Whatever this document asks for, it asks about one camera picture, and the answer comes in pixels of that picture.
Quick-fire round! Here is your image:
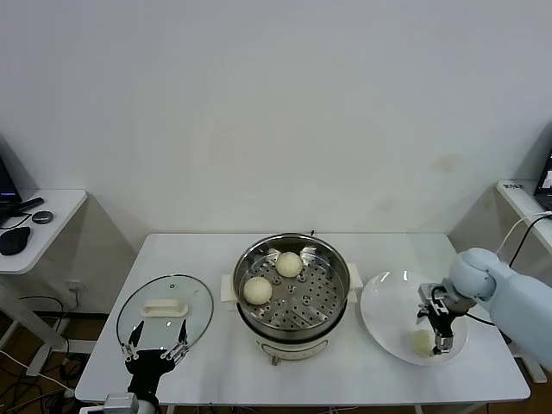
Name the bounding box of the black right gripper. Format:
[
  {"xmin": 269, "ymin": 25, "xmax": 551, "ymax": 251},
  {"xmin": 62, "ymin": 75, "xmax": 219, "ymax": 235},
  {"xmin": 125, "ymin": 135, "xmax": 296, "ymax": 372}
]
[{"xmin": 430, "ymin": 309, "xmax": 457, "ymax": 356}]

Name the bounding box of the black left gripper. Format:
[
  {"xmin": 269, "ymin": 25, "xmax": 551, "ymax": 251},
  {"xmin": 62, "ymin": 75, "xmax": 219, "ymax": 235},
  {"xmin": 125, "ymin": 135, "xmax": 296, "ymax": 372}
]
[{"xmin": 122, "ymin": 319, "xmax": 190, "ymax": 394}]

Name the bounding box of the white steamed baozi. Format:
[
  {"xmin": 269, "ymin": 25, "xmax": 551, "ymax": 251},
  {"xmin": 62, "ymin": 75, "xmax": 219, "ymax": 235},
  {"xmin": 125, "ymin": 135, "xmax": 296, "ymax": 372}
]
[
  {"xmin": 409, "ymin": 329, "xmax": 435, "ymax": 358},
  {"xmin": 242, "ymin": 277, "xmax": 273, "ymax": 305},
  {"xmin": 274, "ymin": 252, "xmax": 304, "ymax": 278}
]

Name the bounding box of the stainless steel steamer basket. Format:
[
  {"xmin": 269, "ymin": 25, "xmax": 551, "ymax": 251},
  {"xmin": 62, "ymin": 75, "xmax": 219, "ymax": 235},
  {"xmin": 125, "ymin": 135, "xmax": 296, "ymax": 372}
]
[{"xmin": 233, "ymin": 233, "xmax": 351, "ymax": 342}]

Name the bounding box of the white round plate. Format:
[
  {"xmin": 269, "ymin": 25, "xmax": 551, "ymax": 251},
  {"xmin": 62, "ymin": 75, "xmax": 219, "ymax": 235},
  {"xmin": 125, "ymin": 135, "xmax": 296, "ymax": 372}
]
[{"xmin": 359, "ymin": 270, "xmax": 469, "ymax": 367}]

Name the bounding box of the white side table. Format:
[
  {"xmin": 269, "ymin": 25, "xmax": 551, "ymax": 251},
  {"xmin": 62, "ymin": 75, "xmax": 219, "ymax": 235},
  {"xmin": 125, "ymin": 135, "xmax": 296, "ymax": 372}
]
[
  {"xmin": 494, "ymin": 179, "xmax": 552, "ymax": 383},
  {"xmin": 0, "ymin": 189, "xmax": 89, "ymax": 353}
]

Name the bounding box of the black computer mouse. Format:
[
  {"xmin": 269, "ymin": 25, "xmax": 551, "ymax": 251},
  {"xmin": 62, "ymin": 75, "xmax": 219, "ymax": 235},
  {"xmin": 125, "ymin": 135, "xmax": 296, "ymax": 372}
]
[{"xmin": 0, "ymin": 225, "xmax": 33, "ymax": 257}]

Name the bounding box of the black laptop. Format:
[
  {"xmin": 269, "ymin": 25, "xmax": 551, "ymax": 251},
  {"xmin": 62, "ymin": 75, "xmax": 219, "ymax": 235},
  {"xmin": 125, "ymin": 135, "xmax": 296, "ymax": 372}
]
[
  {"xmin": 0, "ymin": 135, "xmax": 23, "ymax": 213},
  {"xmin": 533, "ymin": 146, "xmax": 552, "ymax": 212}
]

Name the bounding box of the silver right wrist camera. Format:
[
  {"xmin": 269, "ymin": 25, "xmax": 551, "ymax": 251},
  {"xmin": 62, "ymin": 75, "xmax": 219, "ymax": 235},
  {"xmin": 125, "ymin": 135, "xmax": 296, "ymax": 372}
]
[{"xmin": 416, "ymin": 282, "xmax": 449, "ymax": 327}]

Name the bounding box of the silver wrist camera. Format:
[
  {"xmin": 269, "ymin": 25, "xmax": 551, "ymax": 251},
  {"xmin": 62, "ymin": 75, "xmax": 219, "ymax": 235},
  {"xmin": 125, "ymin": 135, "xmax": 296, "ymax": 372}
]
[
  {"xmin": 79, "ymin": 392, "xmax": 140, "ymax": 414},
  {"xmin": 416, "ymin": 282, "xmax": 449, "ymax": 327}
]

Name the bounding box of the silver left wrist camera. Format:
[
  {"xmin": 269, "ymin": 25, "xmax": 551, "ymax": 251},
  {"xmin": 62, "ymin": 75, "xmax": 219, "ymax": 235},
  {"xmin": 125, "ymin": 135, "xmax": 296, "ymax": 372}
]
[{"xmin": 79, "ymin": 392, "xmax": 140, "ymax": 414}]

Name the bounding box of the black floor cable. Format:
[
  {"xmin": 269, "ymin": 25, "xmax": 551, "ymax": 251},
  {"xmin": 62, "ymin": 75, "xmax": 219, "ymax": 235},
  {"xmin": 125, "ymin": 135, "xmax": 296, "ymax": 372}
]
[{"xmin": 16, "ymin": 294, "xmax": 72, "ymax": 323}]

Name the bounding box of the white floor cable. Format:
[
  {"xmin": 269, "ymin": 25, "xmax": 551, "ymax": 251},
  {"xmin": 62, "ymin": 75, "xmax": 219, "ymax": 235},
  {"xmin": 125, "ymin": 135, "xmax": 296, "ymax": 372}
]
[{"xmin": 0, "ymin": 348, "xmax": 75, "ymax": 397}]

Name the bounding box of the black cable with adapter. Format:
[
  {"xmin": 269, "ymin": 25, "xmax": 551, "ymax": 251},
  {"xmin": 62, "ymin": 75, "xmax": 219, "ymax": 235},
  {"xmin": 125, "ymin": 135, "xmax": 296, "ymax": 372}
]
[{"xmin": 508, "ymin": 214, "xmax": 552, "ymax": 267}]

